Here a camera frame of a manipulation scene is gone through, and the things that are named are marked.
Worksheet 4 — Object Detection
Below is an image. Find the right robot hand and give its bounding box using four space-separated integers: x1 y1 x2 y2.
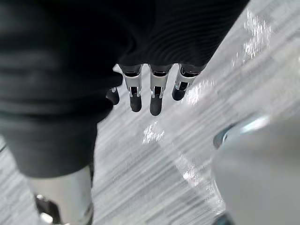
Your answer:
0 0 249 225

